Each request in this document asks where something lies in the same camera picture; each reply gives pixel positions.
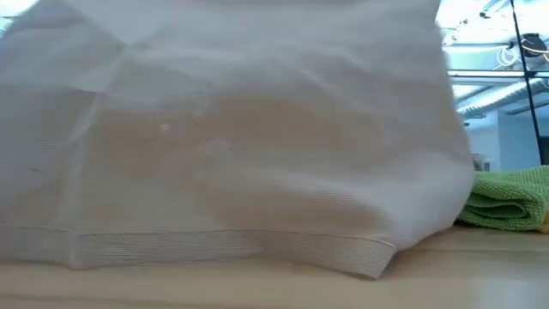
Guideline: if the pale pink woven towel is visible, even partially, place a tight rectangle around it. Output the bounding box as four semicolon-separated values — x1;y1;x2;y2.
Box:
0;0;476;281

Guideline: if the long ceiling light fixture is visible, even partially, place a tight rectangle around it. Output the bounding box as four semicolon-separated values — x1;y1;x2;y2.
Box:
445;68;549;87

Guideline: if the silver ribbed ceiling duct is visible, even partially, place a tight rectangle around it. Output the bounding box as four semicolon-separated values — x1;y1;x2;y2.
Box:
455;78;549;118

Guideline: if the green microfibre towel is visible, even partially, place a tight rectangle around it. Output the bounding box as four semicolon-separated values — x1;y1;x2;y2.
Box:
455;165;549;233

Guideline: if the thin black pole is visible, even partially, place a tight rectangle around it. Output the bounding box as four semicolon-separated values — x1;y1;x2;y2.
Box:
508;0;548;167

